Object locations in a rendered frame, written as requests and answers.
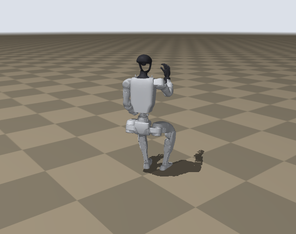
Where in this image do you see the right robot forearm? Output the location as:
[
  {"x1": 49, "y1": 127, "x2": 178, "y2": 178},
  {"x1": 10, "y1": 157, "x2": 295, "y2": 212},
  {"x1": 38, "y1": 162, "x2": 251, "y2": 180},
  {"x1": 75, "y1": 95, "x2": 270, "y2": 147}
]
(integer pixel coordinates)
[{"x1": 166, "y1": 79, "x2": 173, "y2": 94}]

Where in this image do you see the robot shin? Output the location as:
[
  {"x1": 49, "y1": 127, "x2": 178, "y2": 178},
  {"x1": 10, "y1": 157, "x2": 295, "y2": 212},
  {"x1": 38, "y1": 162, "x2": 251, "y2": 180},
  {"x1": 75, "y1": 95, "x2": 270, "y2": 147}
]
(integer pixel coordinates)
[
  {"x1": 138, "y1": 134, "x2": 149, "y2": 163},
  {"x1": 162, "y1": 131, "x2": 176, "y2": 166}
]

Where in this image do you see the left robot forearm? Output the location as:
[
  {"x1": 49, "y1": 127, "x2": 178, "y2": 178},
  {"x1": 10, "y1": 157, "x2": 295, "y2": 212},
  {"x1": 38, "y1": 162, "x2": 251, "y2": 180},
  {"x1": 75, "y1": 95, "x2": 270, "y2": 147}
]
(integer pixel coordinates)
[{"x1": 124, "y1": 106, "x2": 138, "y2": 116}]

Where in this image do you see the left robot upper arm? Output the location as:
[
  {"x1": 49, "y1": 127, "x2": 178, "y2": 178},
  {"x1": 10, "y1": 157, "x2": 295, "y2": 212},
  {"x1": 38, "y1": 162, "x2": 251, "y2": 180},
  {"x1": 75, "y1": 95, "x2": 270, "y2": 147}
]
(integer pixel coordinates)
[{"x1": 122, "y1": 78, "x2": 131, "y2": 107}]

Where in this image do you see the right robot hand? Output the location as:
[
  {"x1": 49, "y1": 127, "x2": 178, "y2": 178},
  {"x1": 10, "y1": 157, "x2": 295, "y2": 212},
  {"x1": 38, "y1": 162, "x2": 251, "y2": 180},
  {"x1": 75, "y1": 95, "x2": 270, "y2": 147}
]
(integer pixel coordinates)
[{"x1": 160, "y1": 63, "x2": 170, "y2": 83}]

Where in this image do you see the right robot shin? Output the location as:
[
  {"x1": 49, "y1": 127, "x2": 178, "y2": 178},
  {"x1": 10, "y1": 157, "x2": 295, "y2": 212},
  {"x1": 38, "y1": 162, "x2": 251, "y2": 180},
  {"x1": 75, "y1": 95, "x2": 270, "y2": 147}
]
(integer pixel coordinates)
[{"x1": 162, "y1": 131, "x2": 176, "y2": 166}]

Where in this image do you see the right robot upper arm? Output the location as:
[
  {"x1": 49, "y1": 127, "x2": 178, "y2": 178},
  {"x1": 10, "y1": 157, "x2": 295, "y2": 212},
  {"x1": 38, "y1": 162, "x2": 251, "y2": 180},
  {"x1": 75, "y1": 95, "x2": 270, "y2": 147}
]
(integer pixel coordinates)
[{"x1": 154, "y1": 78, "x2": 172, "y2": 97}]

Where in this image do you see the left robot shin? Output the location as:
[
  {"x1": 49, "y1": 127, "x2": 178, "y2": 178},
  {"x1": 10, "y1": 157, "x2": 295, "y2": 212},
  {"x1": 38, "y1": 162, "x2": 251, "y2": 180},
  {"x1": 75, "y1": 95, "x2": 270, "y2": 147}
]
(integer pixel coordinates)
[{"x1": 138, "y1": 134, "x2": 149, "y2": 163}]

